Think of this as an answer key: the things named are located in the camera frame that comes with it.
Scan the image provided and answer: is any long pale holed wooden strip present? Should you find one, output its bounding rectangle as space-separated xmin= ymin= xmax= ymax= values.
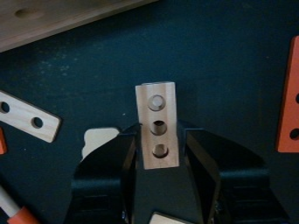
xmin=0 ymin=89 xmax=63 ymax=144

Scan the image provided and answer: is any toy saw with yellow handle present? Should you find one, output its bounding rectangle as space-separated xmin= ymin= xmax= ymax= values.
xmin=80 ymin=127 xmax=122 ymax=160

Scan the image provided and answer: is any pale three-hole wooden block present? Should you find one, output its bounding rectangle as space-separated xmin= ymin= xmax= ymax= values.
xmin=135 ymin=80 xmax=182 ymax=171

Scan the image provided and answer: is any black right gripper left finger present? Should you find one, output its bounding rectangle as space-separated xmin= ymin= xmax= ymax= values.
xmin=63 ymin=122 xmax=143 ymax=224

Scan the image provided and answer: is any wooden toy toolbox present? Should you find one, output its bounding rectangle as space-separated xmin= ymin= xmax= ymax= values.
xmin=0 ymin=0 xmax=159 ymax=53

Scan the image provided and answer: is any orange holed wooden block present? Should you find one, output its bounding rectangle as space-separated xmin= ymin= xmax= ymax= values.
xmin=275 ymin=35 xmax=299 ymax=154

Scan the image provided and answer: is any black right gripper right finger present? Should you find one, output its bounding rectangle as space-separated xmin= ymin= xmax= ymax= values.
xmin=176 ymin=120 xmax=293 ymax=224

